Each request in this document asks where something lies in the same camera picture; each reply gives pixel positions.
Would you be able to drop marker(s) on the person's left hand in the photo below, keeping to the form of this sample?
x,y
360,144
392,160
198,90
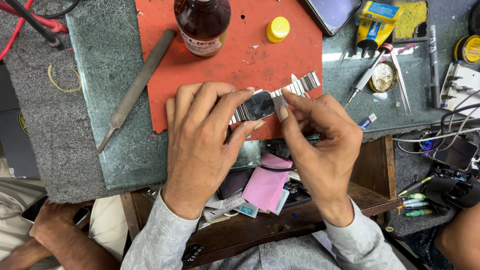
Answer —
x,y
195,150

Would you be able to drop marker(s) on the person's right hand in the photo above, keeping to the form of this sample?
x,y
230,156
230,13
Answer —
x,y
326,150

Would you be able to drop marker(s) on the smartwatch with silver metal band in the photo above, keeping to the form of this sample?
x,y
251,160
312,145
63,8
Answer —
x,y
259,106

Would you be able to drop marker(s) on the wooden drawer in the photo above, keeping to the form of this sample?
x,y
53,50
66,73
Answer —
x,y
371,168

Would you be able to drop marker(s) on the small blue white packet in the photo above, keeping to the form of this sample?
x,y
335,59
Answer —
x,y
368,122

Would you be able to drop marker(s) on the dark purple phone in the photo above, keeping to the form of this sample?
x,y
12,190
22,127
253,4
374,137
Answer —
x,y
234,183

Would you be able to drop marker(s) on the black phone case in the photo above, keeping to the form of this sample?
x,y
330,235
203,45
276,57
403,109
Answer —
x,y
298,197

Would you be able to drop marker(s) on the white paper slips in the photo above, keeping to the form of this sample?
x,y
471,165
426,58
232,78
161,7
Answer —
x,y
225,206

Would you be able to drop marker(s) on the pink paper sheet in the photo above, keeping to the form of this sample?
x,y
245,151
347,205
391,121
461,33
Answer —
x,y
264,183

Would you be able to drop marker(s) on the teal white small packet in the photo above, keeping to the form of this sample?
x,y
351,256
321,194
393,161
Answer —
x,y
247,210

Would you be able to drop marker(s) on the silver screwdriver with red cap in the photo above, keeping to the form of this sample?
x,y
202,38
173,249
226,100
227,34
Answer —
x,y
365,77

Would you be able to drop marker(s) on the grey metal file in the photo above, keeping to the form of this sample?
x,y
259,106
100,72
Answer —
x,y
137,88

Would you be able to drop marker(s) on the round flux tin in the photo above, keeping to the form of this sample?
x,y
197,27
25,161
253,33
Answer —
x,y
383,77

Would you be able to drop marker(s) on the red silicone work mat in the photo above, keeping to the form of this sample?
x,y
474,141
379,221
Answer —
x,y
240,60

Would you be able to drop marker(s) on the silver tweezers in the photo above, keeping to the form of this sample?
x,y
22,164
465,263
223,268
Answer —
x,y
401,82

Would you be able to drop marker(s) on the bunch of green marker pens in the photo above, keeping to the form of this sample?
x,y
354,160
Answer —
x,y
416,204

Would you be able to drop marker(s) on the green glass slab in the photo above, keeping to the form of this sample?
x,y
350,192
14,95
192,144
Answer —
x,y
108,67

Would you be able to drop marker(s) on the brown glass bottle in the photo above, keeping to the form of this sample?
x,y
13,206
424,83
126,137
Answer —
x,y
202,26

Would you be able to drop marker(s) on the phone in black stand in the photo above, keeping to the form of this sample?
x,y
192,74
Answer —
x,y
455,152

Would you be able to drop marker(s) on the yellow bottle cap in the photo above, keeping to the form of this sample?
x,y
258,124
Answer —
x,y
278,29

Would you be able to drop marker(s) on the yellow glue tube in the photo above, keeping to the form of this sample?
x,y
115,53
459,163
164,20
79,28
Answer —
x,y
375,26

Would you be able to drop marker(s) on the grey pen tool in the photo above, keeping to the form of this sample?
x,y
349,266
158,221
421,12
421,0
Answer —
x,y
434,67

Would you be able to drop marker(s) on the black smartphone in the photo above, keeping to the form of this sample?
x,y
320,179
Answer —
x,y
332,13

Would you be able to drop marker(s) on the grey felt mat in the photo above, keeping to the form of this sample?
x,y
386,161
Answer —
x,y
48,123

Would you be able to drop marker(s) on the white tool holder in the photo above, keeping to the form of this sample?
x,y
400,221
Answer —
x,y
463,88

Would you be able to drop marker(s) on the yellow rubber band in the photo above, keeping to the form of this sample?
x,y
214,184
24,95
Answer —
x,y
56,85

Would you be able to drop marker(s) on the yellow sponge in black tray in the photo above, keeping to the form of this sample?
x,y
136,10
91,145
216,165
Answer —
x,y
410,18

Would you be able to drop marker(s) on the black box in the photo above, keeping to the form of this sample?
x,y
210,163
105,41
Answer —
x,y
15,123

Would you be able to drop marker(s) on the black round spool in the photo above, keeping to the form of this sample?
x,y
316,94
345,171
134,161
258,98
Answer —
x,y
475,18

